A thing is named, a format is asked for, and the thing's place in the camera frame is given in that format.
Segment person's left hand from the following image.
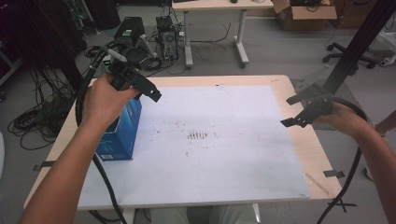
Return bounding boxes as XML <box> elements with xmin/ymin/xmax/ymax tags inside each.
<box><xmin>79</xmin><ymin>74</ymin><xmax>140</xmax><ymax>133</ymax></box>

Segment open cardboard box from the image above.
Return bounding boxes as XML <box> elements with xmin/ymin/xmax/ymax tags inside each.
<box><xmin>272</xmin><ymin>0</ymin><xmax>338</xmax><ymax>32</ymax></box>

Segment black office chair base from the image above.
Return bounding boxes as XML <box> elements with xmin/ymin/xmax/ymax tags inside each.
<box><xmin>321</xmin><ymin>41</ymin><xmax>377</xmax><ymax>70</ymax></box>

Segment person's grey trousers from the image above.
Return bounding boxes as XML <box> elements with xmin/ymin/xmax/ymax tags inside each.
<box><xmin>150</xmin><ymin>204</ymin><xmax>260</xmax><ymax>224</ymax></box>

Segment computer tower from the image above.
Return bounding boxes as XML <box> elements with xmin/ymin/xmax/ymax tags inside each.
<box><xmin>160</xmin><ymin>27</ymin><xmax>180</xmax><ymax>62</ymax></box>

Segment person's right hand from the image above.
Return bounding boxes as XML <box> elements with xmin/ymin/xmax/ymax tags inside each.
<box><xmin>313</xmin><ymin>101</ymin><xmax>374</xmax><ymax>139</ymax></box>

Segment bundle of black floor cables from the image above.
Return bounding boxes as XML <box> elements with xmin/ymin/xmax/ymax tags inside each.
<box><xmin>7</xmin><ymin>68</ymin><xmax>78</xmax><ymax>150</ymax></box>

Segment wooden desk in background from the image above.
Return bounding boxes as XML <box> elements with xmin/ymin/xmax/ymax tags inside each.
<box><xmin>171</xmin><ymin>0</ymin><xmax>275</xmax><ymax>69</ymax></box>

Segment black corrugated cable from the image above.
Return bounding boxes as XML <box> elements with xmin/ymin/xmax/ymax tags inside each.
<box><xmin>74</xmin><ymin>46</ymin><xmax>129</xmax><ymax>224</ymax></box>
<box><xmin>317</xmin><ymin>96</ymin><xmax>370</xmax><ymax>224</ymax></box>

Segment black metal stand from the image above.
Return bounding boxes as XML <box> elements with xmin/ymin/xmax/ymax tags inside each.
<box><xmin>323</xmin><ymin>0</ymin><xmax>396</xmax><ymax>94</ymax></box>

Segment dark curtain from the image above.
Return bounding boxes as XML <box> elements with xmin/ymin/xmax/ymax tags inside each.
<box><xmin>0</xmin><ymin>0</ymin><xmax>88</xmax><ymax>91</ymax></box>

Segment black tape strip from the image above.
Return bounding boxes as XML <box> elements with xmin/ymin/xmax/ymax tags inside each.
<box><xmin>322</xmin><ymin>169</ymin><xmax>346</xmax><ymax>179</ymax></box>
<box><xmin>32</xmin><ymin>161</ymin><xmax>57</xmax><ymax>172</ymax></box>

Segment white paper sheet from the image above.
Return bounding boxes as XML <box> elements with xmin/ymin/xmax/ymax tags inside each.
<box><xmin>78</xmin><ymin>85</ymin><xmax>312</xmax><ymax>209</ymax></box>

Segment black device with green label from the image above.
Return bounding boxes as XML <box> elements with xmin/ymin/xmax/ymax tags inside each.
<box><xmin>113</xmin><ymin>17</ymin><xmax>146</xmax><ymax>48</ymax></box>

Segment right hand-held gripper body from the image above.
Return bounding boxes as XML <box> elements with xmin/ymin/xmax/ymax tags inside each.
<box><xmin>299</xmin><ymin>93</ymin><xmax>334</xmax><ymax>124</ymax></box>

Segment blue cardboard box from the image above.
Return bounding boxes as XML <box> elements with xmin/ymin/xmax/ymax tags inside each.
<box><xmin>94</xmin><ymin>98</ymin><xmax>143</xmax><ymax>161</ymax></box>

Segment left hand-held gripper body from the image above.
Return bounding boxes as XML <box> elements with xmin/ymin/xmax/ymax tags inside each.
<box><xmin>106</xmin><ymin>59</ymin><xmax>145</xmax><ymax>91</ymax></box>

